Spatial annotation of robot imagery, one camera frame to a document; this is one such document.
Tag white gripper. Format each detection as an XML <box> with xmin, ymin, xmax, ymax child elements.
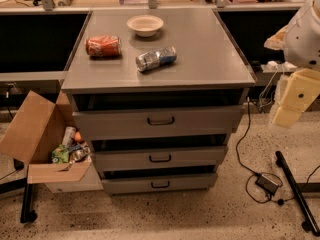
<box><xmin>271</xmin><ymin>69</ymin><xmax>320</xmax><ymax>128</ymax></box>

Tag grey drawer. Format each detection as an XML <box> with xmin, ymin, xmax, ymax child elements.
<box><xmin>102</xmin><ymin>173</ymin><xmax>217</xmax><ymax>195</ymax></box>
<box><xmin>73</xmin><ymin>106</ymin><xmax>242</xmax><ymax>141</ymax></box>
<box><xmin>93</xmin><ymin>146</ymin><xmax>227</xmax><ymax>172</ymax></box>

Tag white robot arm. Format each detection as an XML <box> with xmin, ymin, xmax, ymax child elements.
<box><xmin>264</xmin><ymin>0</ymin><xmax>320</xmax><ymax>128</ymax></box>

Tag grey drawer cabinet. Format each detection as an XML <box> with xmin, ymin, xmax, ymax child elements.
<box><xmin>62</xmin><ymin>8</ymin><xmax>255</xmax><ymax>183</ymax></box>

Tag open cardboard box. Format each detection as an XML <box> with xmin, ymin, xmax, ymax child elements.
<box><xmin>0</xmin><ymin>91</ymin><xmax>103</xmax><ymax>193</ymax></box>

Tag white power strip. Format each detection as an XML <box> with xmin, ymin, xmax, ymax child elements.
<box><xmin>266</xmin><ymin>61</ymin><xmax>297</xmax><ymax>72</ymax></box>

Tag black power adapter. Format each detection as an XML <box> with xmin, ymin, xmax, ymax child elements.
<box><xmin>255</xmin><ymin>175</ymin><xmax>279</xmax><ymax>196</ymax></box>

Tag black stand leg right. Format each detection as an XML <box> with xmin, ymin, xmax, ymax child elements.
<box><xmin>275</xmin><ymin>151</ymin><xmax>320</xmax><ymax>237</ymax></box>

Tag black stand leg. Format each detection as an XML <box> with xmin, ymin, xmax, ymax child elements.
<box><xmin>0</xmin><ymin>178</ymin><xmax>37</xmax><ymax>223</ymax></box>
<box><xmin>275</xmin><ymin>151</ymin><xmax>320</xmax><ymax>237</ymax></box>

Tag blue silver soda can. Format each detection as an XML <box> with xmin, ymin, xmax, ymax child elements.
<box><xmin>136</xmin><ymin>46</ymin><xmax>177</xmax><ymax>72</ymax></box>

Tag white paper bowl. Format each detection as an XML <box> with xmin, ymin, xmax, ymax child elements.
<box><xmin>127</xmin><ymin>15</ymin><xmax>164</xmax><ymax>38</ymax></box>

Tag red soda can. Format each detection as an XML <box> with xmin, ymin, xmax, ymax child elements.
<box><xmin>85</xmin><ymin>35</ymin><xmax>122</xmax><ymax>57</ymax></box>

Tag orange fruit in box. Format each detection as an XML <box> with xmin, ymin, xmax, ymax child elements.
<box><xmin>73</xmin><ymin>131</ymin><xmax>83</xmax><ymax>143</ymax></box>

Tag crushed silver can in box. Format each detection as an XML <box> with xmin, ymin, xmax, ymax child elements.
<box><xmin>71</xmin><ymin>147</ymin><xmax>91</xmax><ymax>162</ymax></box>

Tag green snack bag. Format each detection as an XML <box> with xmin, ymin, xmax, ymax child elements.
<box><xmin>51</xmin><ymin>145</ymin><xmax>69</xmax><ymax>164</ymax></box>

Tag black stand leg left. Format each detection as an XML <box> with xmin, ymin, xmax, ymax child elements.
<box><xmin>0</xmin><ymin>178</ymin><xmax>37</xmax><ymax>223</ymax></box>

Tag white cables on wall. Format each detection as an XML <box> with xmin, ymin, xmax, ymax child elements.
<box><xmin>258</xmin><ymin>67</ymin><xmax>284</xmax><ymax>113</ymax></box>

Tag black power cable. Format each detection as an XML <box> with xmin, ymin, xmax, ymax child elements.
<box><xmin>235</xmin><ymin>97</ymin><xmax>320</xmax><ymax>206</ymax></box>

